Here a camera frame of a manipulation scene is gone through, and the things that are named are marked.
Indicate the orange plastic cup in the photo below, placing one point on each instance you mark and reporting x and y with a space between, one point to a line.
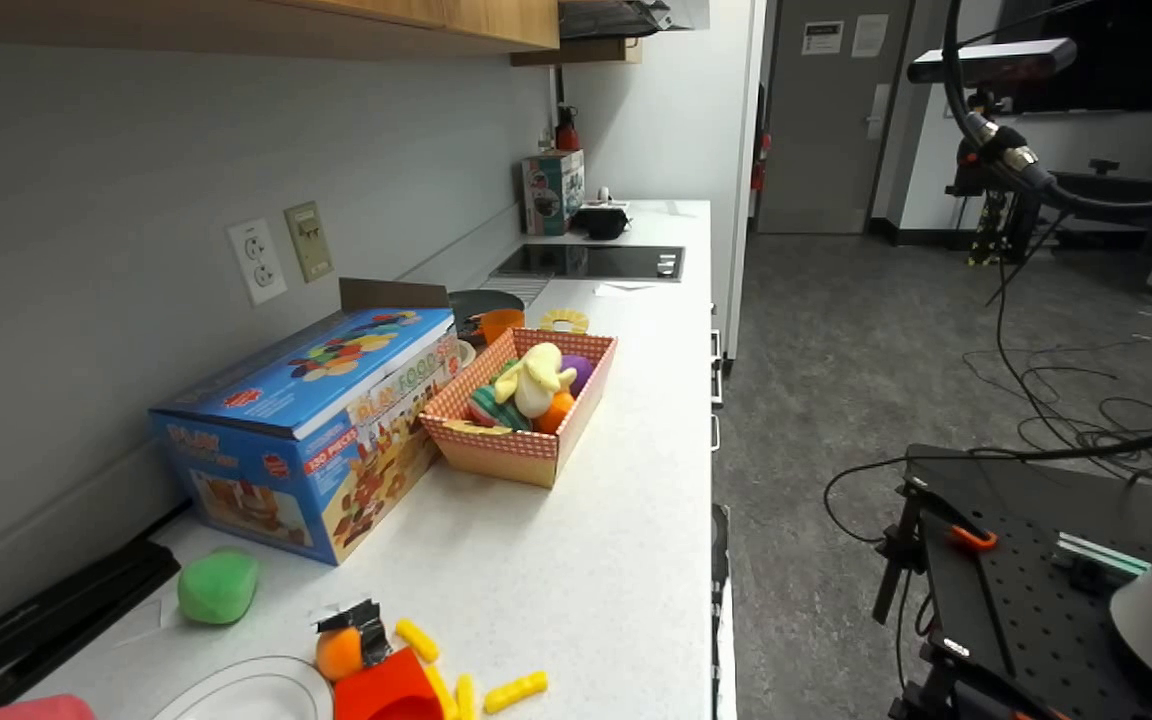
496 324

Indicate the wooden wall cabinet frame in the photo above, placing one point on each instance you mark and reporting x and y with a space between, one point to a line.
136 21

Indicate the grey door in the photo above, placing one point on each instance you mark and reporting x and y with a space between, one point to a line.
822 132

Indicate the black toy piece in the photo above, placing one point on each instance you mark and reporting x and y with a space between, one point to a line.
357 620

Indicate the dark grey round plate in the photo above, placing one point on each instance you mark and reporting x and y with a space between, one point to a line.
483 303

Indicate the black glass cooktop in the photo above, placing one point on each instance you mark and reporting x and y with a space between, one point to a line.
591 260

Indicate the red toy fries box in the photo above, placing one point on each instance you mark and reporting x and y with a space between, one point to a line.
389 690

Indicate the stainless range hood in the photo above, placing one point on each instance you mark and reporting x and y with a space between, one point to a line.
628 19

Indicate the pale yellow toy corn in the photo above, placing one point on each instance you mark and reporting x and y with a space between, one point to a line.
540 375

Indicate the yellow toy fry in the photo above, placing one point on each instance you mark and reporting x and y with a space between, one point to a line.
464 699
416 642
519 690

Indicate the yellow toy slice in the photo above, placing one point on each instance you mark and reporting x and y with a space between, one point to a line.
562 321

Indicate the black flat device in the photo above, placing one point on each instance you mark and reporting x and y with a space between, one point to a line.
58 620

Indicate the teal cardboard box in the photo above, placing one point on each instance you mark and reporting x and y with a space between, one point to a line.
552 188

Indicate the black camera stand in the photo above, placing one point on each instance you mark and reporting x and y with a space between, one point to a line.
998 220

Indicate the green toy vegetable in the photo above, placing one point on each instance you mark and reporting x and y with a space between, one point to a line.
496 409

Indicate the black perforated table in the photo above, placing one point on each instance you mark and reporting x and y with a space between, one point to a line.
1042 615

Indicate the black stereo camera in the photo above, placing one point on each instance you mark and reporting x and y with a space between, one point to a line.
990 60

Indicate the small clear plate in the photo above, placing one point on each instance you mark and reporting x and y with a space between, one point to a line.
241 690

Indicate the teal bar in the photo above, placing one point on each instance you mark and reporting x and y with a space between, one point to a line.
1103 554

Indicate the purple toy vegetable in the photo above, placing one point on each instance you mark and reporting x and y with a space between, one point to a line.
582 371

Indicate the black bowl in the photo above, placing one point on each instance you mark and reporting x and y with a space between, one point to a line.
599 220

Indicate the orange toy fruit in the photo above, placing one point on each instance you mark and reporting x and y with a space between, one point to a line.
552 409

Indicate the green toy sponge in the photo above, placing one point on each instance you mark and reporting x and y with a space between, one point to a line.
219 589

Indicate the red checkered cardboard basket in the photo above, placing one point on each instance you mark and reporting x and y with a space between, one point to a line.
509 451

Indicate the white wall outlet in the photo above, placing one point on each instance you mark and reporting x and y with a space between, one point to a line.
259 260

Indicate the blue toy food box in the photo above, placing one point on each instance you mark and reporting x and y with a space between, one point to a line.
309 427

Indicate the white paper sign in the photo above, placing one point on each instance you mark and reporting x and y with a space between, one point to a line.
822 38
869 32

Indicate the black clamp mount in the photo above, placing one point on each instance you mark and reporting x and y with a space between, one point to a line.
903 544

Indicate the orange toy ball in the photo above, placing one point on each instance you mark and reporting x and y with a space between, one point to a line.
336 653

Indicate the orange clamp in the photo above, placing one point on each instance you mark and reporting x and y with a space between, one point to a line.
974 536

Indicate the beige wall switch plate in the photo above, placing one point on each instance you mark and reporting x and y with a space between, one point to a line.
309 240

